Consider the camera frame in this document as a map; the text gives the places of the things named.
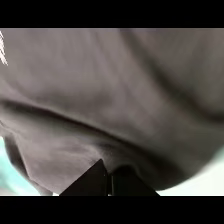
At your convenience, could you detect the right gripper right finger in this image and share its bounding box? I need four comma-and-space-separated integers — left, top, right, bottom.
110, 166, 160, 197

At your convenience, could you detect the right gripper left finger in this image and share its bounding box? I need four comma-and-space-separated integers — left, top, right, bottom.
59, 158, 110, 197

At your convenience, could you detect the grey T-shirt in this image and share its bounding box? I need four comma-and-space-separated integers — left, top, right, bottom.
0, 28, 224, 197

